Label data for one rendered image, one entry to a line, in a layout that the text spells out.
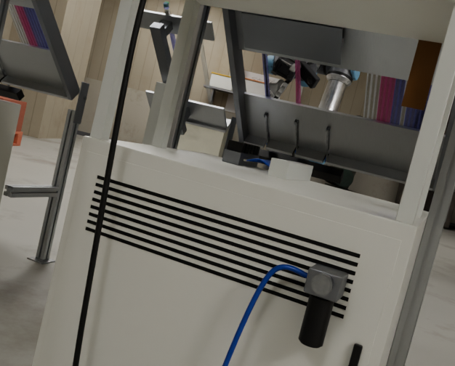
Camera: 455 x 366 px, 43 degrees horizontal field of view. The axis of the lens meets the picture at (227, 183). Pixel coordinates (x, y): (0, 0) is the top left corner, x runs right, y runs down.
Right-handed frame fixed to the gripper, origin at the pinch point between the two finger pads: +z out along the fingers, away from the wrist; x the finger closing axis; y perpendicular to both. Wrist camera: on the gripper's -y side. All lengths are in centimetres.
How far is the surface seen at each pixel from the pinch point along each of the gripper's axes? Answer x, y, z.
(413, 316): 16, -61, 71
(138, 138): -688, 246, -558
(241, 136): -17.7, 3.0, 13.1
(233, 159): 11, -3, 54
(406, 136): 17.5, -42.1, 11.1
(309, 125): 0.4, -15.1, 10.5
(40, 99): -483, 320, -336
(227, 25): 23.5, 21.4, 20.4
